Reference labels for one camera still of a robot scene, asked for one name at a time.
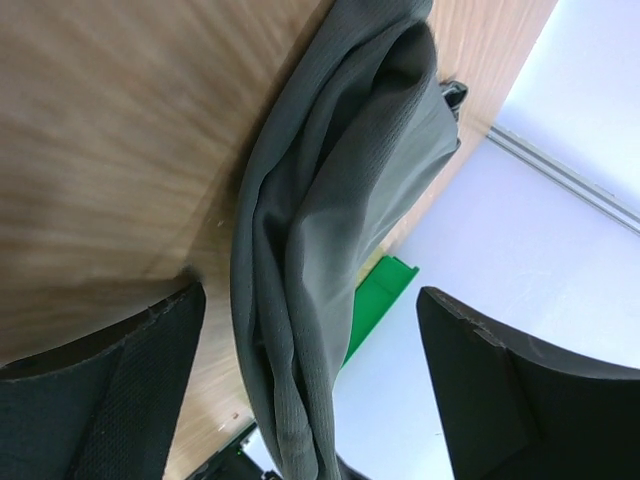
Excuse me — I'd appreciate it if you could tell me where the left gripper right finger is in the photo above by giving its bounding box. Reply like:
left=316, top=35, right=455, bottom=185
left=416, top=287, right=639, bottom=479

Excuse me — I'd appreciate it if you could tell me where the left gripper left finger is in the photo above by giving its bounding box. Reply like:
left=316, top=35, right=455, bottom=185
left=1, top=283, right=206, bottom=479

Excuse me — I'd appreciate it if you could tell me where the green plastic tray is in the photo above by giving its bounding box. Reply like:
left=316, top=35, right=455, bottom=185
left=343, top=255, right=419, bottom=364

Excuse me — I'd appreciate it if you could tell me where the grey t shirt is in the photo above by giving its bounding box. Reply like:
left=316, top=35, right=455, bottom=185
left=231, top=1, right=459, bottom=479

